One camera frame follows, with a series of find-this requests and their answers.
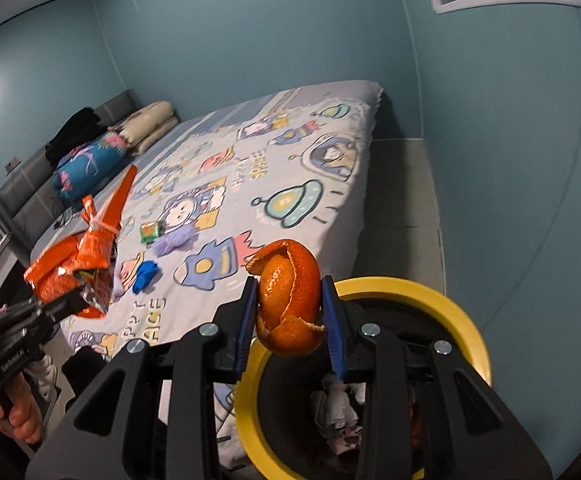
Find orange peel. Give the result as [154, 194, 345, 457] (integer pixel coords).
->
[246, 238, 326, 358]

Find white tissue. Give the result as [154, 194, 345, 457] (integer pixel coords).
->
[312, 375, 365, 455]

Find orange snack wrapper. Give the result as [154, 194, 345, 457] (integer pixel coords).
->
[24, 165, 138, 318]

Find small lavender foam net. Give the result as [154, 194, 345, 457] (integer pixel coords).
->
[152, 224, 197, 258]

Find blue paper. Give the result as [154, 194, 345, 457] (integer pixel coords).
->
[132, 260, 161, 295]

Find green snack packet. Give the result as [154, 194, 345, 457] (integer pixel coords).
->
[140, 220, 162, 245]

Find yellow rim trash bin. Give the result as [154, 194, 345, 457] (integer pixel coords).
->
[234, 276, 492, 479]

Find person's left hand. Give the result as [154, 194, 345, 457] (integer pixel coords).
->
[0, 374, 43, 444]

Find white sneakers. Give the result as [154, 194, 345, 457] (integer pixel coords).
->
[26, 353, 57, 402]

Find cartoon print bed sheet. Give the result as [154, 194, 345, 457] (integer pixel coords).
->
[60, 80, 383, 359]

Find grey upholstered headboard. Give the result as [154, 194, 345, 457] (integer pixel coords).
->
[0, 90, 140, 252]

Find blue floral folded quilt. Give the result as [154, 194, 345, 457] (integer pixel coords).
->
[53, 131, 127, 204]

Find beige folded quilt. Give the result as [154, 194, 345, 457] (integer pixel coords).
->
[109, 101, 179, 155]

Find black clothing on quilt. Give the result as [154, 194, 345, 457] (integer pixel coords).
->
[45, 107, 107, 170]

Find black cables on bed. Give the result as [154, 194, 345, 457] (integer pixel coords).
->
[52, 206, 84, 230]

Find wall power outlet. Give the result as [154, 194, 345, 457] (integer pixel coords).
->
[5, 156, 21, 174]

